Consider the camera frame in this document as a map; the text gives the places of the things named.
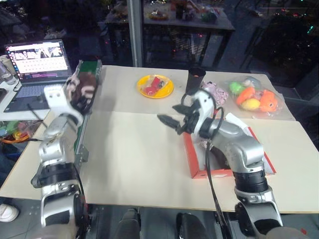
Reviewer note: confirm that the yellow plastic plate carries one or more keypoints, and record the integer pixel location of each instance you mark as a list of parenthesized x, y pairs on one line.
[(165, 92)]

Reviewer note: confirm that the pink patterned cloth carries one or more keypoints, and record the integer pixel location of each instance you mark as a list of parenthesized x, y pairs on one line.
[(219, 94)]

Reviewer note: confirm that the orange carrot toy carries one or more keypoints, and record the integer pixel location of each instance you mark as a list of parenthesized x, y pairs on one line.
[(245, 94)]

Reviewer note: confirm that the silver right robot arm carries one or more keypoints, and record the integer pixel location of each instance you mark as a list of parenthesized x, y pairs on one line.
[(239, 147)]

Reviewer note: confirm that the yellow lemon toy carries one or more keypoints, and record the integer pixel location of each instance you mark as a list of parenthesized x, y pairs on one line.
[(250, 104)]

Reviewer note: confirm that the black tall cup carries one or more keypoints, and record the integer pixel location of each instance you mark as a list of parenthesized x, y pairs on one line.
[(195, 83)]

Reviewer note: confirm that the yellow tray with items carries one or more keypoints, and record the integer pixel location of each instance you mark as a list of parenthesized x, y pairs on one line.
[(158, 15)]

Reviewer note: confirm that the grey metal pillar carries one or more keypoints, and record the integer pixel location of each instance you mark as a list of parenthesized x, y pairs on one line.
[(134, 32)]

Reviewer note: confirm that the clear plastic bag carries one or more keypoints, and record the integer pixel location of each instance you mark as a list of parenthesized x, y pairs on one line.
[(279, 104)]

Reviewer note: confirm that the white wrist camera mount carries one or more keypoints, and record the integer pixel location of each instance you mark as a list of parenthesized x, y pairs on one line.
[(205, 107), (57, 99)]

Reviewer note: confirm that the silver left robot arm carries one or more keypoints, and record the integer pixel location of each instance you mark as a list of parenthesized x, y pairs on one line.
[(57, 139)]

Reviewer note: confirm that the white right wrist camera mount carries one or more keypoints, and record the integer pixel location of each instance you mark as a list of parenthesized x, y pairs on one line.
[(205, 107)]

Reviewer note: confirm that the grey laptop with lit screen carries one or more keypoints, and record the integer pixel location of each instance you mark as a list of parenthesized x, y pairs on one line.
[(37, 74)]

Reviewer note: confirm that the green plush toy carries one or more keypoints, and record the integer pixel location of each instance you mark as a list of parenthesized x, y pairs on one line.
[(235, 87)]

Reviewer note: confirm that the green background toy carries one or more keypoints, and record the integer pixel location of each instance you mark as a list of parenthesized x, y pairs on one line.
[(208, 16)]

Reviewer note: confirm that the dark background table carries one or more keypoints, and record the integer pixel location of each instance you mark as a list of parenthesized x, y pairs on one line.
[(187, 23)]

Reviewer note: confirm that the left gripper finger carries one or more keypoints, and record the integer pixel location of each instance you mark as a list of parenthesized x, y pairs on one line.
[(68, 87), (91, 102)]

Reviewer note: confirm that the red toy piece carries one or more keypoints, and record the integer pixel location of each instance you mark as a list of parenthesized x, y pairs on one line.
[(155, 81), (149, 90)]

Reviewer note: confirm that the clear glass cup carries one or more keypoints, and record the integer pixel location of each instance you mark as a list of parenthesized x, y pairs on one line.
[(7, 73)]

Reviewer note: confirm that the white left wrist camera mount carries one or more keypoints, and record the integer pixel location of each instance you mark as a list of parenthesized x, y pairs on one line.
[(57, 99)]

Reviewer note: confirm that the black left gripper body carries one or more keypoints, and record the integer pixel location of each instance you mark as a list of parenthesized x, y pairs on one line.
[(79, 104)]

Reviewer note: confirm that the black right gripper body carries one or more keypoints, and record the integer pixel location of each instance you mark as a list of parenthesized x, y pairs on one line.
[(190, 122)]

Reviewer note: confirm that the dark rounded shape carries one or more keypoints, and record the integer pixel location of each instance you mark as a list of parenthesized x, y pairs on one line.
[(187, 225), (128, 224)]

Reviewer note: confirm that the green conveyor belt metal frame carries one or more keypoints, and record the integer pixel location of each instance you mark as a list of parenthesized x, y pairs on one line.
[(81, 135)]

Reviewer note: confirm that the white sneaker of bystander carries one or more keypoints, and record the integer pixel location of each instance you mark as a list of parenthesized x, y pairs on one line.
[(8, 212)]

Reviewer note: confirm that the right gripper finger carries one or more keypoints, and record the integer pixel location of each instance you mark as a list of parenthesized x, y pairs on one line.
[(168, 120), (182, 109)]

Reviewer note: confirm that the brown fluffy shoe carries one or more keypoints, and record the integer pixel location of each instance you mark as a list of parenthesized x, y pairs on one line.
[(219, 156), (86, 85)]

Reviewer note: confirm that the orange shoebox with white lid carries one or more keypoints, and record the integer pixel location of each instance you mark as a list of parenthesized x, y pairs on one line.
[(199, 159)]

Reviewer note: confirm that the orange fish plush toy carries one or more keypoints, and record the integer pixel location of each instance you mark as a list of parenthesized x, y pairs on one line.
[(269, 100)]

